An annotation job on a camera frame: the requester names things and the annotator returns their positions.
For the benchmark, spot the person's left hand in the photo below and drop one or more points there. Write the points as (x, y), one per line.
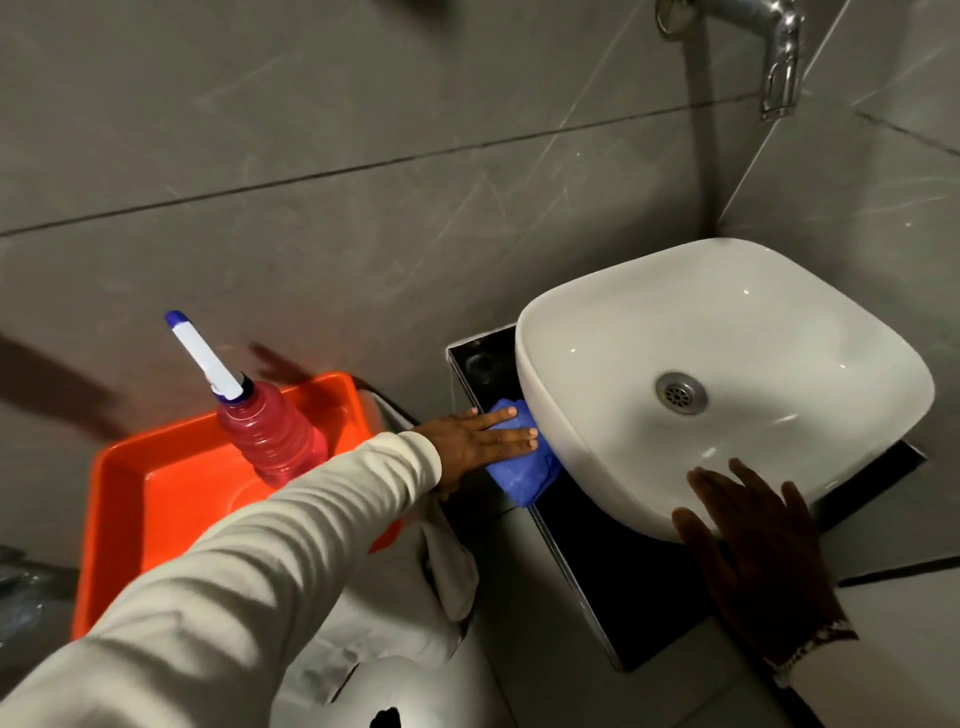
(461, 446)

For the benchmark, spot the person's right hand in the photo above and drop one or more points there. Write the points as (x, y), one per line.
(765, 570)

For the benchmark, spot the person's right middle finger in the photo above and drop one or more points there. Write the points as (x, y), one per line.
(751, 484)

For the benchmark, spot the person's right thumb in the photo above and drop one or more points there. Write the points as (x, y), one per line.
(694, 534)

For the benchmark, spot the person's left little finger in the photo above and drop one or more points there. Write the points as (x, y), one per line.
(486, 416)

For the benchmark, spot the person's left middle finger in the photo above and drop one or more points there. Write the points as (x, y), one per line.
(514, 448)

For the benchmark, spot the blue cleaning cloth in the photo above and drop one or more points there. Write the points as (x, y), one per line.
(525, 472)

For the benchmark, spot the person's right forearm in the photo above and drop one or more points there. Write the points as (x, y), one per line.
(877, 682)

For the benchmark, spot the person's left forearm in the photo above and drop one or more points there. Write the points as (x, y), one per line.
(247, 577)

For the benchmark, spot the black glossy sink counter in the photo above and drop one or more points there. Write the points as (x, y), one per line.
(622, 577)

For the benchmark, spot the metal sink drain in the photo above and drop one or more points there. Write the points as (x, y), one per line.
(681, 393)

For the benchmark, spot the white ceramic sink basin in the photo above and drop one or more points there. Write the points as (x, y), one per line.
(750, 330)

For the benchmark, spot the black white patterned wristband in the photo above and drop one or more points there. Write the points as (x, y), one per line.
(817, 641)

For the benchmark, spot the red liquid bottle white nozzle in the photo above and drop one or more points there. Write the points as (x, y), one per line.
(274, 435)

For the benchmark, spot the orange plastic tray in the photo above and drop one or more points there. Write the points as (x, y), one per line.
(172, 480)

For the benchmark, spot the dark crumpled plastic bag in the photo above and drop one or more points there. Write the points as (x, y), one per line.
(30, 607)

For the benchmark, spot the chrome wall faucet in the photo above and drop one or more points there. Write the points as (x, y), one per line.
(776, 52)

